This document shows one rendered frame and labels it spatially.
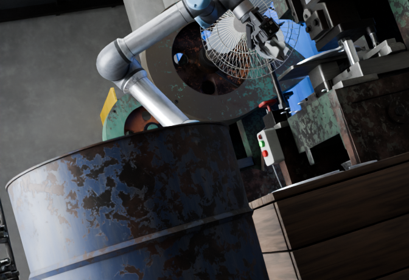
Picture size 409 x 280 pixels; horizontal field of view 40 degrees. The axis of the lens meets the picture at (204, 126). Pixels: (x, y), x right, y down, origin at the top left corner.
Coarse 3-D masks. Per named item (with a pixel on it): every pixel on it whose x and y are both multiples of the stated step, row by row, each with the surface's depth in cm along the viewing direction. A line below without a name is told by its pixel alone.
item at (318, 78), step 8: (344, 56) 206; (304, 64) 200; (312, 64) 201; (320, 64) 204; (328, 64) 205; (336, 64) 206; (288, 72) 202; (296, 72) 206; (304, 72) 210; (312, 72) 209; (320, 72) 204; (328, 72) 204; (336, 72) 205; (280, 80) 210; (312, 80) 210; (320, 80) 206; (328, 80) 203; (320, 88) 207; (328, 88) 203; (320, 96) 208
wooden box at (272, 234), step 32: (384, 160) 129; (288, 192) 123; (320, 192) 124; (352, 192) 126; (384, 192) 127; (256, 224) 141; (288, 224) 122; (320, 224) 123; (352, 224) 124; (384, 224) 125; (288, 256) 123; (320, 256) 121; (352, 256) 122; (384, 256) 123
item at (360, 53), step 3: (360, 51) 208; (363, 51) 208; (366, 51) 208; (357, 54) 207; (360, 54) 207; (363, 54) 208; (360, 57) 207; (360, 60) 207; (342, 63) 213; (345, 63) 211; (348, 63) 209; (339, 66) 215; (342, 66) 213; (345, 66) 212; (342, 69) 214
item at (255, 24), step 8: (256, 8) 200; (248, 16) 201; (256, 16) 201; (256, 24) 201; (264, 24) 200; (272, 24) 201; (256, 32) 201; (264, 32) 200; (272, 32) 200; (256, 40) 204; (264, 40) 202
